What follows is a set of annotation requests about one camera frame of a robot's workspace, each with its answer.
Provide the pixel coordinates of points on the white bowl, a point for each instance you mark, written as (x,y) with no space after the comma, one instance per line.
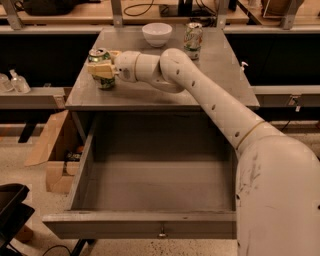
(157,34)

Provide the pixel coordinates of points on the black bag on desk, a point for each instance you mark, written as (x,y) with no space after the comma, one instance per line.
(49,7)

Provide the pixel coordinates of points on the open cardboard box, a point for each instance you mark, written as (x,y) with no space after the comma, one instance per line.
(57,142)

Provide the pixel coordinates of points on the grey cabinet with top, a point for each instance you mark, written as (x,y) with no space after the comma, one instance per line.
(140,93)

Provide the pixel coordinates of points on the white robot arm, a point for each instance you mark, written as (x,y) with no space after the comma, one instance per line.
(278,177)

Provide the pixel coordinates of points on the white and green soda can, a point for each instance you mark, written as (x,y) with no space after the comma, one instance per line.
(193,40)

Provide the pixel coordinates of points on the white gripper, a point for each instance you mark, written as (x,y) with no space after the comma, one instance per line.
(125,66)

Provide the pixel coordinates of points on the black chair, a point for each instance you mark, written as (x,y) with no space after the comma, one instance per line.
(13,214)

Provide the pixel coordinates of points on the clear sanitizer bottle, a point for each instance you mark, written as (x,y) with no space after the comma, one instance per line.
(19,83)

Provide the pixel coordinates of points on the metal drawer knob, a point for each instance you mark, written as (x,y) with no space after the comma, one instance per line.
(162,234)

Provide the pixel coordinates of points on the small white pump bottle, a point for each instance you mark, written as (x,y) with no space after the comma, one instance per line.
(243,66)

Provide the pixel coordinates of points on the black monitor stand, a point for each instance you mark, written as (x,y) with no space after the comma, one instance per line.
(186,8)

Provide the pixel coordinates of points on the open grey top drawer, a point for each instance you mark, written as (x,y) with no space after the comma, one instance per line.
(141,171)

